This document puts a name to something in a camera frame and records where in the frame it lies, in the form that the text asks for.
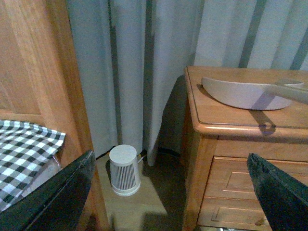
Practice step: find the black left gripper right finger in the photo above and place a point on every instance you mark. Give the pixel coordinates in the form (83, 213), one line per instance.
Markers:
(283, 199)

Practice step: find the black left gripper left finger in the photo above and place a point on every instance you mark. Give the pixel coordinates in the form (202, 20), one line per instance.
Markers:
(57, 204)

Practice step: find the pink plastic dustpan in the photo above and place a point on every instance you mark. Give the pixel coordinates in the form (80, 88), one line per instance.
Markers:
(237, 94)

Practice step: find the white cylindrical trash bin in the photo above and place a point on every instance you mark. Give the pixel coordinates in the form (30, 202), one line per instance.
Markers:
(125, 178)

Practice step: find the wooden nightstand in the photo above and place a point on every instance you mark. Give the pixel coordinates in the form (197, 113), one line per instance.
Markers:
(217, 140)

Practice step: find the black white checkered bedsheet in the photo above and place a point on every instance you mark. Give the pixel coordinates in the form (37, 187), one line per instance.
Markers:
(24, 149)

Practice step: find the wooden headboard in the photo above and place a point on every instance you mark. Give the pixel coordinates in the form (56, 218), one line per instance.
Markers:
(40, 83)

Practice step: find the grey curtain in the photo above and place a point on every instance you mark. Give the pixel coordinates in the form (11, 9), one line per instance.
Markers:
(131, 55)

